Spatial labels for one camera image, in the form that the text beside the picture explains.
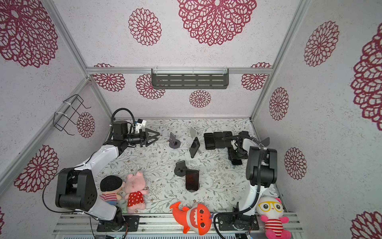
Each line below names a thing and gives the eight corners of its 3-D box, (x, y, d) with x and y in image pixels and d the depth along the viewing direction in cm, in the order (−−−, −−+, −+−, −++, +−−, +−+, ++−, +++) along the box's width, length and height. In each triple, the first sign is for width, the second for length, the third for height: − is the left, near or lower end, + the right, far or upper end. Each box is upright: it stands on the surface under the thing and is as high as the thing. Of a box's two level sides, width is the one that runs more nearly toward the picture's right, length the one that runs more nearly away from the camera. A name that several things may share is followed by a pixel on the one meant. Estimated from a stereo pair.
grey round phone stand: (167, 144, 107) (165, 136, 100) (172, 140, 109) (171, 132, 103) (174, 150, 104) (173, 143, 97) (180, 146, 106) (179, 138, 99)
